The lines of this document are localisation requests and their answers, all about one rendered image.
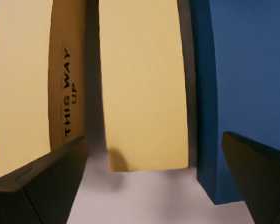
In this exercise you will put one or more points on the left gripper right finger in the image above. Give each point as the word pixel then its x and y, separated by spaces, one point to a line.
pixel 255 168

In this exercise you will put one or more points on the brown cardboard carton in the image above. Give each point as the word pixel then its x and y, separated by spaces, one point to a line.
pixel 42 57
pixel 143 85

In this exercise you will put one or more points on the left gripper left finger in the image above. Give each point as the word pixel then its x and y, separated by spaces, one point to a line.
pixel 44 191

